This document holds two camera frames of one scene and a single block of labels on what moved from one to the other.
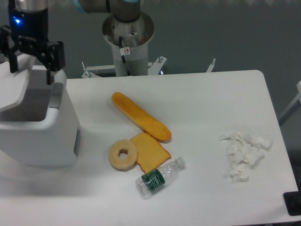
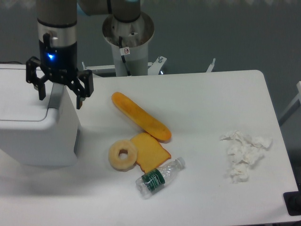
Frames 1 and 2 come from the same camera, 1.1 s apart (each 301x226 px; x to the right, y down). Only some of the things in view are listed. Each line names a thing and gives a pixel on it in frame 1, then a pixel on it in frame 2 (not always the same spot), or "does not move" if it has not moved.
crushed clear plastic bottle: [157, 177] does not move
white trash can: [39, 126] does not move
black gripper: [33, 24] to [60, 63]
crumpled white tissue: [243, 151] does not move
